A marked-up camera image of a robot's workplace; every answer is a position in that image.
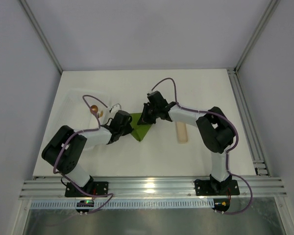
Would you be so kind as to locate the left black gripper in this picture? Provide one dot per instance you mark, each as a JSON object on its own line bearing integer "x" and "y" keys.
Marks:
{"x": 127, "y": 128}

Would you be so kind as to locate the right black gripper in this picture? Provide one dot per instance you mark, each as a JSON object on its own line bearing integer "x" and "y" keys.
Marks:
{"x": 147, "y": 113}

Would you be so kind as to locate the green paper napkin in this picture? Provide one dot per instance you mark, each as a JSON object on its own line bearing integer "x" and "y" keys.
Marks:
{"x": 139, "y": 131}

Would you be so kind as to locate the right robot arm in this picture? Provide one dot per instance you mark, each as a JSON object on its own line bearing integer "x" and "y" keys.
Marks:
{"x": 217, "y": 135}

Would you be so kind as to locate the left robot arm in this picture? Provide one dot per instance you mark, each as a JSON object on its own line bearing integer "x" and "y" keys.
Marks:
{"x": 65, "y": 148}

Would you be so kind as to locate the copper round ball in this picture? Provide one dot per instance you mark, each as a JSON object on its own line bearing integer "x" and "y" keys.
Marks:
{"x": 94, "y": 109}

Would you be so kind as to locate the beige utensil tray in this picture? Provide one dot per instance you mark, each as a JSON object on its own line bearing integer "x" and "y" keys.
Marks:
{"x": 181, "y": 132}

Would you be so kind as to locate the white plastic basket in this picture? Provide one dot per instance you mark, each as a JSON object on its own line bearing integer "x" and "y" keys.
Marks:
{"x": 74, "y": 111}

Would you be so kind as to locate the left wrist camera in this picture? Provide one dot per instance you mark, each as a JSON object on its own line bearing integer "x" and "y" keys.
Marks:
{"x": 115, "y": 108}

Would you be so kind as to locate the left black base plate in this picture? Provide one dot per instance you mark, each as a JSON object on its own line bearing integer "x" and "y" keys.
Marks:
{"x": 91, "y": 188}

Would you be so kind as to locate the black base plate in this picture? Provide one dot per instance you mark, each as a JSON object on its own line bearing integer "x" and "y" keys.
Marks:
{"x": 209, "y": 188}
{"x": 91, "y": 188}

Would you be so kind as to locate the white slotted cable duct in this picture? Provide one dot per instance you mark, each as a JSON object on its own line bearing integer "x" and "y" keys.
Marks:
{"x": 123, "y": 204}

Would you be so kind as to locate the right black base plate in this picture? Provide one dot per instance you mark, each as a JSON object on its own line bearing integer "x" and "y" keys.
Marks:
{"x": 209, "y": 188}

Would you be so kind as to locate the aluminium front rail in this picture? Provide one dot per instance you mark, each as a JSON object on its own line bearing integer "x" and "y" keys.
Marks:
{"x": 147, "y": 187}

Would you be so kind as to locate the right aluminium frame rail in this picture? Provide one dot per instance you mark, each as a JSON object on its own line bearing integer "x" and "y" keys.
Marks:
{"x": 253, "y": 141}

